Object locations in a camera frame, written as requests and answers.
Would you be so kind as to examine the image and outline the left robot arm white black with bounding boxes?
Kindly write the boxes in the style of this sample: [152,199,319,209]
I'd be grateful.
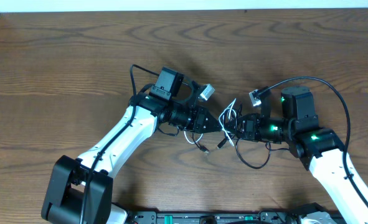
[41,67,221,223]

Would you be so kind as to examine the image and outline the white USB cable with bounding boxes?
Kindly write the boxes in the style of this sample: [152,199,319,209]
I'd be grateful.
[183,98,237,147]

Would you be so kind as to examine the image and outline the black right camera cable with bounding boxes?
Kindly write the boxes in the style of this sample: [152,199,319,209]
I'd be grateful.
[257,76,368,224]

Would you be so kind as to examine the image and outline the black left camera cable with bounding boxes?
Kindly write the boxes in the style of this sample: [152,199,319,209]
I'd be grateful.
[79,63,197,224]

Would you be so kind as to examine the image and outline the black camera cable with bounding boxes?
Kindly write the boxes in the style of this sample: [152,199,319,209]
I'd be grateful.
[79,63,197,224]
[257,76,368,224]

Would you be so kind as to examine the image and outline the black USB cable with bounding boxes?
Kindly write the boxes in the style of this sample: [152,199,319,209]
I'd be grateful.
[191,104,292,170]

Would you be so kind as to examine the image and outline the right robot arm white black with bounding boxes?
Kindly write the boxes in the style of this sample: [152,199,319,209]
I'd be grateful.
[224,86,368,223]

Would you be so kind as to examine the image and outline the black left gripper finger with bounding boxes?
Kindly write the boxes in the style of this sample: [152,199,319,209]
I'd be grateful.
[204,109,221,127]
[202,125,222,134]

